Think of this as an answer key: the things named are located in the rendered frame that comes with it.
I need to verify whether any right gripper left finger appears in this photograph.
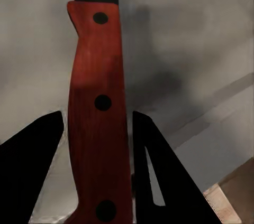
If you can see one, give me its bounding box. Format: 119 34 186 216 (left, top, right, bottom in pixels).
0 111 64 224

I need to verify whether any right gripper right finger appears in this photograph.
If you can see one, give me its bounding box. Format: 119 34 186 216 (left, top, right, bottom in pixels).
132 111 222 224

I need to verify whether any parer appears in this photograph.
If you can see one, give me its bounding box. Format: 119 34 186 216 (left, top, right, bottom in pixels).
63 0 133 224

